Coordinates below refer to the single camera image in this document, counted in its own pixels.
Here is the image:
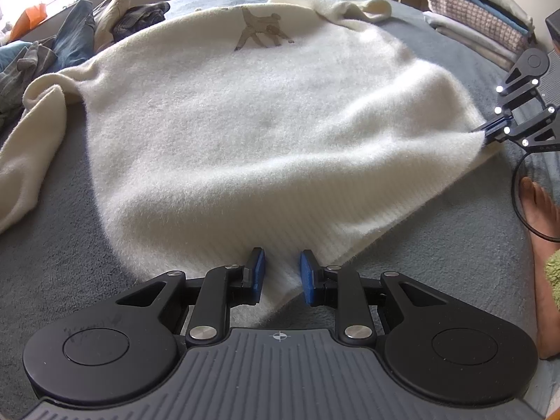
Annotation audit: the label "cream white fuzzy sweater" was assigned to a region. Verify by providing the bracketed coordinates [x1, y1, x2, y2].
[1, 0, 489, 325]

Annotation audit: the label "dark clothes pile on bed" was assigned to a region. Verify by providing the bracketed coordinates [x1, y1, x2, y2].
[111, 2, 170, 42]

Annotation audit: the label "stack of folded blankets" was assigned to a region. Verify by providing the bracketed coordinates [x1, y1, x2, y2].
[423, 0, 536, 70]

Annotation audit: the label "bare foot of person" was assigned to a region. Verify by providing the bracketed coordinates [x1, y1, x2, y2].
[519, 176, 559, 359]

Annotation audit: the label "grey fleece bed blanket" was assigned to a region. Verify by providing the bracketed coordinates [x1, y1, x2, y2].
[1, 0, 559, 419]

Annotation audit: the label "beige garment on bed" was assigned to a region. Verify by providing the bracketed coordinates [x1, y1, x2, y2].
[93, 0, 131, 53]

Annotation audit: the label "blue denim jeans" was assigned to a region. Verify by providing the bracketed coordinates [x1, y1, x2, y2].
[48, 0, 95, 72]

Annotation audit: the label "orange box on windowsill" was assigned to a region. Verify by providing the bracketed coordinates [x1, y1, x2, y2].
[8, 3, 47, 42]

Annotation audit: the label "black cable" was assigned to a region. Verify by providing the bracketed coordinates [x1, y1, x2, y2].
[510, 152, 560, 244]

